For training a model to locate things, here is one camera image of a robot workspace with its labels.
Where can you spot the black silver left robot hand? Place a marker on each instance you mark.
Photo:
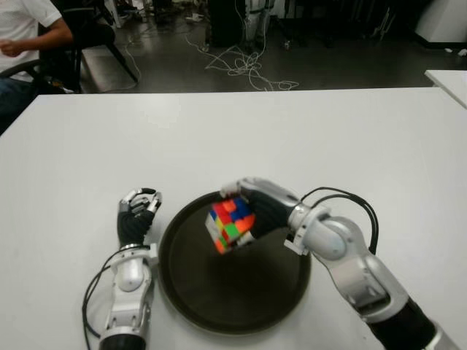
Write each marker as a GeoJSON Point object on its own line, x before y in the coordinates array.
{"type": "Point", "coordinates": [133, 226]}

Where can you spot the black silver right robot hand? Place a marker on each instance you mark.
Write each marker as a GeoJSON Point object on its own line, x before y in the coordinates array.
{"type": "Point", "coordinates": [266, 215]}

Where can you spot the multicoloured Rubik's cube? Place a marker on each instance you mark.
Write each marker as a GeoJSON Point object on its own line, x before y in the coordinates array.
{"type": "Point", "coordinates": [230, 222]}

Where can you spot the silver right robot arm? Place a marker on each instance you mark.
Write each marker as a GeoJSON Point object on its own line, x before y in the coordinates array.
{"type": "Point", "coordinates": [339, 237]}

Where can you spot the dark brown round plate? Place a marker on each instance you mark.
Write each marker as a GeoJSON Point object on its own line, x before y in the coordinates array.
{"type": "Point", "coordinates": [255, 291]}

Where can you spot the silver background robot legs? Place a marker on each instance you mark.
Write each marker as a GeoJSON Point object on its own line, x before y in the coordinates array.
{"type": "Point", "coordinates": [255, 18]}

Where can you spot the black cabinet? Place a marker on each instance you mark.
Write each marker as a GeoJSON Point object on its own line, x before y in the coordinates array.
{"type": "Point", "coordinates": [226, 22]}

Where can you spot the black chair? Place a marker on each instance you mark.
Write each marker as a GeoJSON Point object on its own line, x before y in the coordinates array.
{"type": "Point", "coordinates": [91, 33]}

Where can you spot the white side table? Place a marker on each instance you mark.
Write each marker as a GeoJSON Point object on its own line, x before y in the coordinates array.
{"type": "Point", "coordinates": [450, 82]}

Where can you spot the seated person in white shirt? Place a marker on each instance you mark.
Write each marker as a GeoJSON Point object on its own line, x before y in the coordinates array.
{"type": "Point", "coordinates": [18, 22]}

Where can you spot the white cabinet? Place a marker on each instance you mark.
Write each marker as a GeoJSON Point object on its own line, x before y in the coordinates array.
{"type": "Point", "coordinates": [443, 22]}

